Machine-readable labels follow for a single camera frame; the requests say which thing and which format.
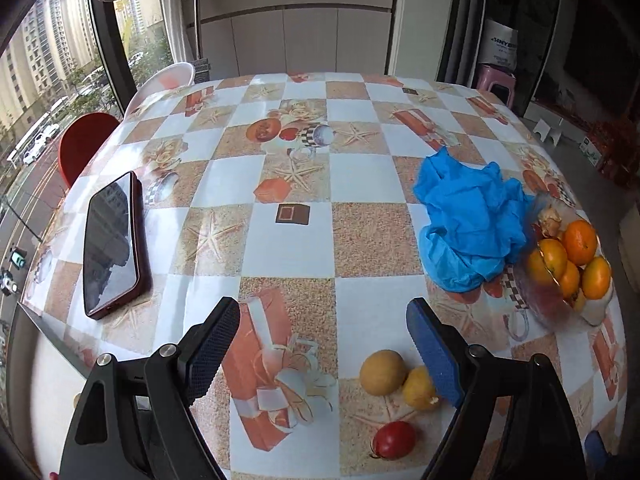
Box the brown kiwi fruit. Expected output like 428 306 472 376
359 349 408 396
401 365 440 411

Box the red-cased smartphone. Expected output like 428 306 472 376
82 171 151 320

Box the orange in bowl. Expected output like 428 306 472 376
582 256 612 300
562 219 598 266
525 237 568 286
559 261 580 301

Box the blue crumpled plastic bag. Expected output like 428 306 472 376
413 148 535 294

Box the glass fruit bowl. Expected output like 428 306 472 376
514 194 614 332

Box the white shallow box tray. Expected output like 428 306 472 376
2 304 99 479

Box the walnut in bowl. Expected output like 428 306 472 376
537 206 562 237

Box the checkered fruit-print tablecloth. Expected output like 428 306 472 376
23 73 627 479

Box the red plastic chair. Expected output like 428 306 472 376
58 112 119 188

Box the pink plastic stool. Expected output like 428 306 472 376
476 64 516 108

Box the white printed bag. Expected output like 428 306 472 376
478 20 518 72

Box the white sideboard cabinet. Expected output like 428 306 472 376
183 0 396 79

